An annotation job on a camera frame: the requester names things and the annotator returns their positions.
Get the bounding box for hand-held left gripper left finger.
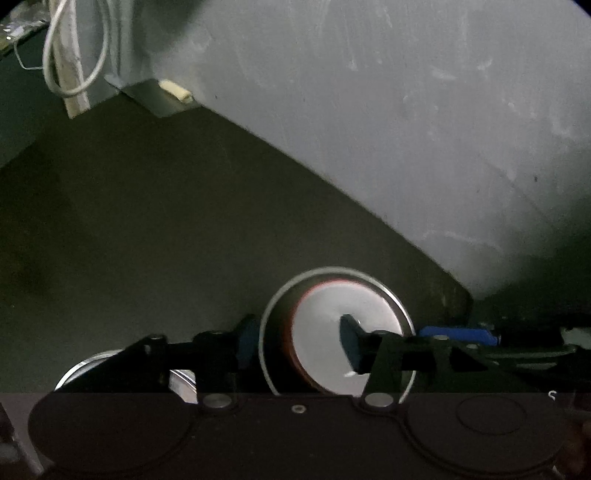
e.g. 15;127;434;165
55;315;260;414

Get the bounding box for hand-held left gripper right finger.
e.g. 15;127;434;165
339;314;546;412

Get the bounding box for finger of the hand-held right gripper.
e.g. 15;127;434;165
418;324;502;348

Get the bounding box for red rimmed white bowl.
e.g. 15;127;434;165
288;281;403;396

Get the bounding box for cream rolling pin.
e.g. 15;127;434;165
158;79;194;105

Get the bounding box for metal spatula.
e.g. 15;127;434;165
104;74;200;120

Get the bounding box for clear plastic bags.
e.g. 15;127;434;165
0;8;49;47

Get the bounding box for wooden post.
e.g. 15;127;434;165
48;0;94;119

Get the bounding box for white cable loop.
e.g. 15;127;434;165
42;0;110;98

